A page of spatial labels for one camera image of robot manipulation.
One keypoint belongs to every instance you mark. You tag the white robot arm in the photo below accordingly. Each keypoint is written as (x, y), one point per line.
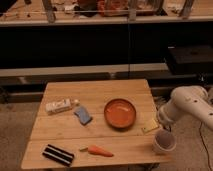
(184, 100)

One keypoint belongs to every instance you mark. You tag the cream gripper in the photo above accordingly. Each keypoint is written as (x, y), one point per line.
(150, 125)

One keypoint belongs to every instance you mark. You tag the black box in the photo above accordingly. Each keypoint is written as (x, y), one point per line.
(190, 60)

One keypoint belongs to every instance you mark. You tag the wooden shelf with clutter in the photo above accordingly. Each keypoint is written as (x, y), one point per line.
(101, 12)

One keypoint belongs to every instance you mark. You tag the white ceramic cup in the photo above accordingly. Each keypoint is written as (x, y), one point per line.
(164, 142)

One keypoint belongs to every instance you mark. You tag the orange toy carrot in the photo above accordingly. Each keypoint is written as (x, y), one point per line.
(95, 150)

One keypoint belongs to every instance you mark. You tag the blue sponge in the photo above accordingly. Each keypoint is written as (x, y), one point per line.
(83, 115)

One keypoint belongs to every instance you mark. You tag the white tube box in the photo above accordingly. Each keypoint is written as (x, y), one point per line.
(61, 105)

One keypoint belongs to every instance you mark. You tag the wooden table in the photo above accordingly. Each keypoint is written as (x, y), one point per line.
(65, 131)

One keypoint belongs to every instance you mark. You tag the orange ceramic bowl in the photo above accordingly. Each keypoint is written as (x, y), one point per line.
(120, 113)

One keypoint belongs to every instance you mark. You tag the black white striped block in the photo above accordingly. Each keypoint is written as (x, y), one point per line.
(58, 155)

